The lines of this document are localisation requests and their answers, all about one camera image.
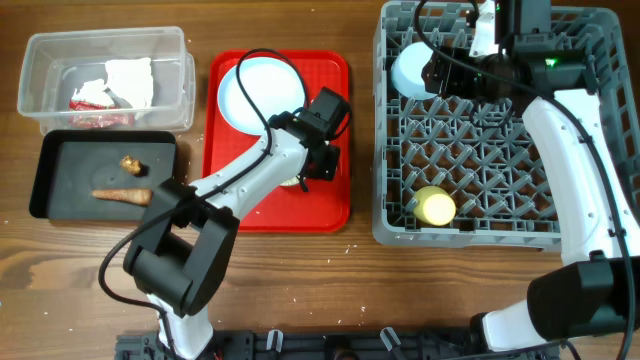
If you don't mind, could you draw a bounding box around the green bowl with rice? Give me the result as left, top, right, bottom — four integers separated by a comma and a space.
281, 177, 299, 187

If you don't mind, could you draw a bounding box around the small light blue bowl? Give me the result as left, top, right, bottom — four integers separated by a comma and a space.
391, 42, 435, 100

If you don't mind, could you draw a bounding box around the large light blue plate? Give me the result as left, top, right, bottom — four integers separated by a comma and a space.
217, 57, 305, 136

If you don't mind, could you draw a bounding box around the yellow plastic cup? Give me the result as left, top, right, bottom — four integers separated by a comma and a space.
413, 186, 456, 226

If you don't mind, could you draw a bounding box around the brown carrot-like food scrap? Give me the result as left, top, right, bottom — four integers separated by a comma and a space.
91, 188, 153, 207

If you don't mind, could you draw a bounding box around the small brown food scrap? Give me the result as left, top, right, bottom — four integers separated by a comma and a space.
120, 155, 145, 177

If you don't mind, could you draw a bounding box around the white napkin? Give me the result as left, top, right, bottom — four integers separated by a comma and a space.
69, 57, 154, 120

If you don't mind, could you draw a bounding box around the red snack wrapper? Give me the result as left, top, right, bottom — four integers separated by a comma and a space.
69, 100, 134, 128

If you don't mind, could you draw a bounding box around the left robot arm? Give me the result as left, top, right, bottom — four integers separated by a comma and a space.
116, 88, 350, 359

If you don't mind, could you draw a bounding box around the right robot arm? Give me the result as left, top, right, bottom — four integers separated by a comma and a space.
422, 1, 639, 358

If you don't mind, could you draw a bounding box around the grey dishwasher rack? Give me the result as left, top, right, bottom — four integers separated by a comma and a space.
371, 0, 640, 254

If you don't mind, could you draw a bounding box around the clear plastic waste bin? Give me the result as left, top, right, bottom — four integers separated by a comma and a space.
17, 26, 196, 133

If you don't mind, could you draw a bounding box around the black waste tray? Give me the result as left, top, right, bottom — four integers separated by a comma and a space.
29, 130, 177, 221

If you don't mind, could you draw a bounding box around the red serving tray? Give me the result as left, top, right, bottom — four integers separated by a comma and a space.
201, 50, 351, 233

